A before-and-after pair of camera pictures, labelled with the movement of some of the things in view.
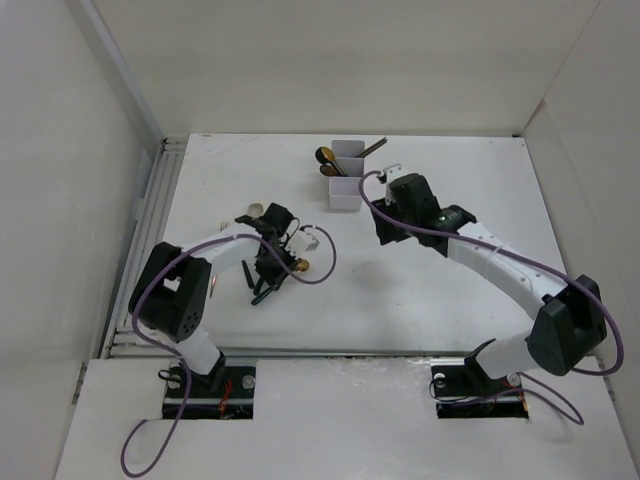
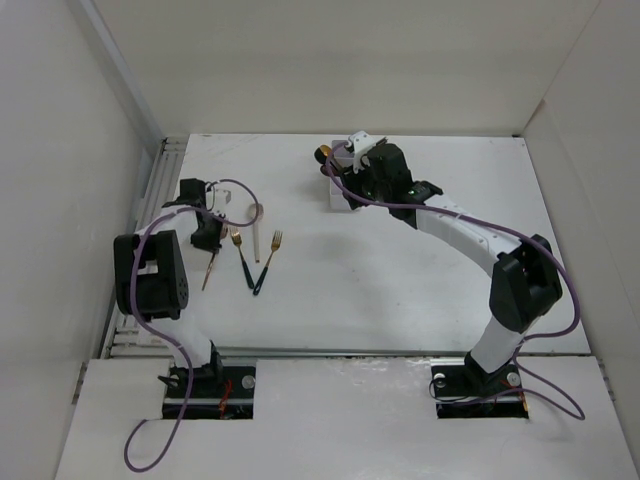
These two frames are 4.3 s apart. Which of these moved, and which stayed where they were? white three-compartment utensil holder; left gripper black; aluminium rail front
Moved: left gripper black
Stayed: white three-compartment utensil holder; aluminium rail front
